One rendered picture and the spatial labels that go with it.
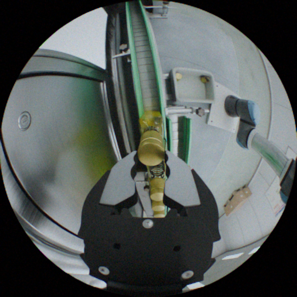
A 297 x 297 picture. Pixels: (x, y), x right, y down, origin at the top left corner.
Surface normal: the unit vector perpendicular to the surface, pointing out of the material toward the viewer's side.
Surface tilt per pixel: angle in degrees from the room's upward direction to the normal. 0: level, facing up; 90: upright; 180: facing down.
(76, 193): 90
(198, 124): 0
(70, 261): 90
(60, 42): 90
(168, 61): 0
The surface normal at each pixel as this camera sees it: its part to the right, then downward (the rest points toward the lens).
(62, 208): 0.99, -0.10
